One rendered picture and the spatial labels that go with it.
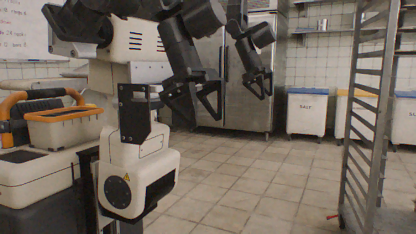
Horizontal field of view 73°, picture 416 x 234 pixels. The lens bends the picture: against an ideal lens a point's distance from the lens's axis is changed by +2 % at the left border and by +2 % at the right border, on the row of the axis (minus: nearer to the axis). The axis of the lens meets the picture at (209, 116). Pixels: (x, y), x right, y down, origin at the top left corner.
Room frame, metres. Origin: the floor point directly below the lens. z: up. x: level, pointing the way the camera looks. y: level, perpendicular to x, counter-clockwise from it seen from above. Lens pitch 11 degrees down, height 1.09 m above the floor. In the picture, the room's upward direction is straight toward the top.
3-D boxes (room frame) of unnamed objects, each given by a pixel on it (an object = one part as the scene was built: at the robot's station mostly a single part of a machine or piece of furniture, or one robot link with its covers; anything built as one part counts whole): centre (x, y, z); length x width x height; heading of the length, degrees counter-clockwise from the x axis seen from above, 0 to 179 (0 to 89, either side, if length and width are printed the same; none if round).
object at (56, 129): (1.00, 0.51, 0.87); 0.23 x 0.15 x 0.11; 155
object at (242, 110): (4.44, -0.39, 1.02); 1.40 x 0.90 x 2.05; 65
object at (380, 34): (1.51, -0.86, 1.23); 0.64 x 0.03 x 0.03; 165
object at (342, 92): (3.82, -2.03, 0.38); 0.64 x 0.54 x 0.77; 156
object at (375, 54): (1.51, -0.86, 1.14); 0.64 x 0.03 x 0.03; 165
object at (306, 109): (4.09, -1.45, 0.38); 0.64 x 0.54 x 0.77; 157
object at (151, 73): (0.83, 0.15, 0.99); 0.28 x 0.16 x 0.22; 155
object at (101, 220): (0.94, 0.24, 0.68); 0.28 x 0.27 x 0.25; 155
